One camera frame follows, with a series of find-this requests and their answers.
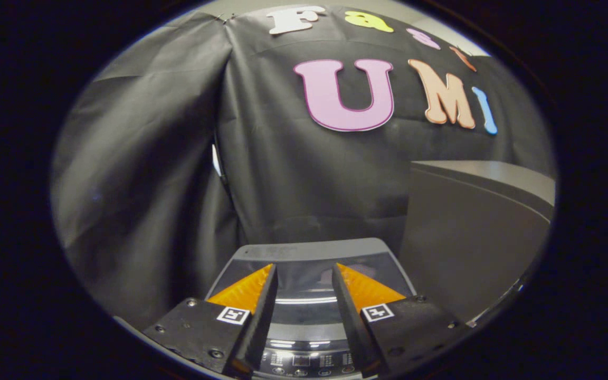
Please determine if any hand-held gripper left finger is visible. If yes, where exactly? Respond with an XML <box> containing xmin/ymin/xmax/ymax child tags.
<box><xmin>142</xmin><ymin>263</ymin><xmax>278</xmax><ymax>378</ymax></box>

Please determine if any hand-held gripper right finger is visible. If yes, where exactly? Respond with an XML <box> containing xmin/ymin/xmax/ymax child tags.
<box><xmin>332</xmin><ymin>262</ymin><xmax>474</xmax><ymax>377</ymax></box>

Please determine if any beige cabinet with dark top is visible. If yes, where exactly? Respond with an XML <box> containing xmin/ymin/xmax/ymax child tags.
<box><xmin>398</xmin><ymin>160</ymin><xmax>557</xmax><ymax>324</ymax></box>

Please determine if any black backdrop cloth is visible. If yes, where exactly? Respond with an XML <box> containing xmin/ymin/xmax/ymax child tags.
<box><xmin>51</xmin><ymin>4</ymin><xmax>555</xmax><ymax>333</ymax></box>

